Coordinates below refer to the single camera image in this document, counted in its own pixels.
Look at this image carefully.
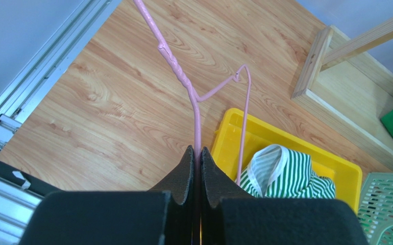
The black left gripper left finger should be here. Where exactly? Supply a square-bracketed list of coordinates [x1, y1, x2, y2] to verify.
[20, 146, 194, 244]

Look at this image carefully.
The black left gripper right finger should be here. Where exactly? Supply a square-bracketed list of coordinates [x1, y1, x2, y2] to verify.
[200, 148, 367, 244]

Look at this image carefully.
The green white striped tank top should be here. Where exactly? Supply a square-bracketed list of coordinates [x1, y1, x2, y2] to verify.
[239, 144, 336, 199]

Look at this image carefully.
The pink wire hanger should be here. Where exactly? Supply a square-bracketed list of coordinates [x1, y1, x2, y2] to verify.
[134, 1, 252, 185]

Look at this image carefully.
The yellow plastic tray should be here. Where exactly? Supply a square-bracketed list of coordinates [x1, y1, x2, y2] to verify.
[211, 108, 362, 211]

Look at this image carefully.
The mint green file organizer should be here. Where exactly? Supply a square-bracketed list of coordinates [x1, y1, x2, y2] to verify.
[358, 173, 393, 244]

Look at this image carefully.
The wooden clothes rack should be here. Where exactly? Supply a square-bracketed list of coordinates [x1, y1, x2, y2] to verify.
[292, 17, 393, 171]

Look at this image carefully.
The aluminium frame rail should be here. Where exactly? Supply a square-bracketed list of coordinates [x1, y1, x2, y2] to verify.
[0, 1, 119, 244]

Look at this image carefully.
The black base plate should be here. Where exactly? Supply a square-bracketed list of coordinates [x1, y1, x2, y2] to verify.
[0, 161, 61, 197]

